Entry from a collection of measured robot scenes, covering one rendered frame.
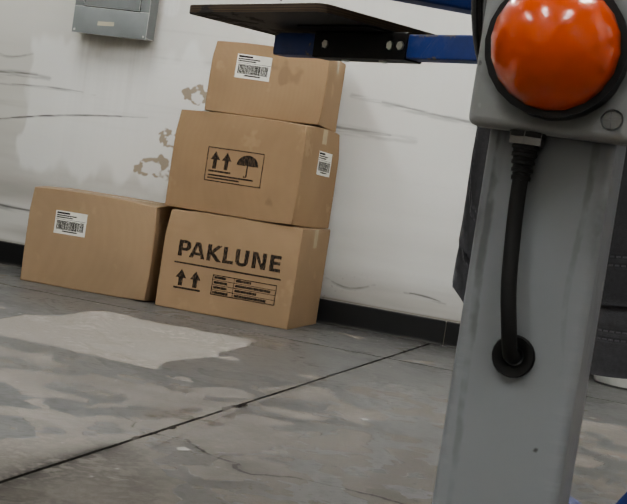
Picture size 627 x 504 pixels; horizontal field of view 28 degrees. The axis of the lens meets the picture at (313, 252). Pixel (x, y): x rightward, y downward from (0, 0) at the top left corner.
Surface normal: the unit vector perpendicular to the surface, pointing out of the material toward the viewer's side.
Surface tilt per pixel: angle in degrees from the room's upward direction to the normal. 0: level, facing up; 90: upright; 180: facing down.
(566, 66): 118
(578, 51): 99
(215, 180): 91
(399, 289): 90
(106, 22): 90
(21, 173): 90
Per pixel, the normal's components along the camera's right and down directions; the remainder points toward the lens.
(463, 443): -0.31, 0.00
